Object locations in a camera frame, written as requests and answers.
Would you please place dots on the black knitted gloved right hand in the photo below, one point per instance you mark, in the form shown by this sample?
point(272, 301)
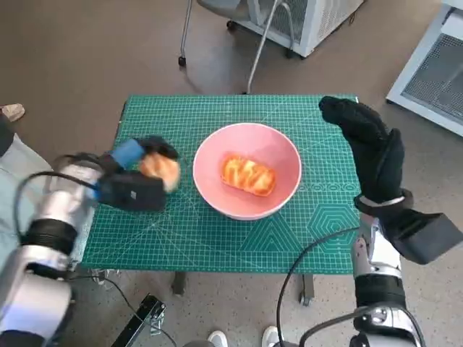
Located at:
point(376, 159)

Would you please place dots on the bare black left hand, blue tape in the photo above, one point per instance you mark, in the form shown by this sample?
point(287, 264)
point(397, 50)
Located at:
point(126, 155)

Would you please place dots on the round toy bread bun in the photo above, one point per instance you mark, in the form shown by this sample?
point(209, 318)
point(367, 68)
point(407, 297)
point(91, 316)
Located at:
point(162, 170)

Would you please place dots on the pink bowl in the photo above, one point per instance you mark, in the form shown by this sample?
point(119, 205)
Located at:
point(217, 188)

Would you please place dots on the rectangular toy bread loaf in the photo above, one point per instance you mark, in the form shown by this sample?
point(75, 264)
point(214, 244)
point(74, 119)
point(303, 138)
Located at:
point(249, 175)

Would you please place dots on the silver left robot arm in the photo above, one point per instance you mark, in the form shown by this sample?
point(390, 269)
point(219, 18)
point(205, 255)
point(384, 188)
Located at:
point(36, 289)

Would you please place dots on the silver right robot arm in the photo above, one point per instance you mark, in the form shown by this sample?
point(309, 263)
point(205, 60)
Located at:
point(380, 289)

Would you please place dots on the white cabinet with mesh panels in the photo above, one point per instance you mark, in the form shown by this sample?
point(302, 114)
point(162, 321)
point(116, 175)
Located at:
point(427, 83)

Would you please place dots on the green cutting mat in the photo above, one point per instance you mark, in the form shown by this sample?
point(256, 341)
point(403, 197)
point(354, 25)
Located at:
point(181, 246)

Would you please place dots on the person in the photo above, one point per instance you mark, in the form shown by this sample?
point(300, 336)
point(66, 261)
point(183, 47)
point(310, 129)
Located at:
point(14, 155)

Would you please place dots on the white cabinet on casters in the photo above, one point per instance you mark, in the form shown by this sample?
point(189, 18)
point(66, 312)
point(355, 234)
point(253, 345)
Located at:
point(325, 21)

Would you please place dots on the small table with metal legs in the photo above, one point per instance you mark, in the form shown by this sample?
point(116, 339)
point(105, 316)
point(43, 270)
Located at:
point(307, 289)

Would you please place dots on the grey chair with metal legs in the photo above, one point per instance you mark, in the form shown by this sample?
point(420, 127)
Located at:
point(224, 5)

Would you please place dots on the white shoe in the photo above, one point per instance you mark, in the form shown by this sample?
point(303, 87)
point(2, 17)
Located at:
point(270, 338)
point(217, 339)

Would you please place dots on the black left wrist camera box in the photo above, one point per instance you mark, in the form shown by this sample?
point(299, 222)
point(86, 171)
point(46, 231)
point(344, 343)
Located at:
point(134, 193)

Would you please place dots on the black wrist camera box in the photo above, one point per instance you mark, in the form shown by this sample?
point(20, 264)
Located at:
point(427, 238)
point(134, 193)

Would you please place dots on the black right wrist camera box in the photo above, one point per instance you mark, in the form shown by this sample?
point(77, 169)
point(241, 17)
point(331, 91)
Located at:
point(427, 238)

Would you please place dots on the black metal frame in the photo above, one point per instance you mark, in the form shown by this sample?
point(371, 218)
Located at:
point(141, 318)

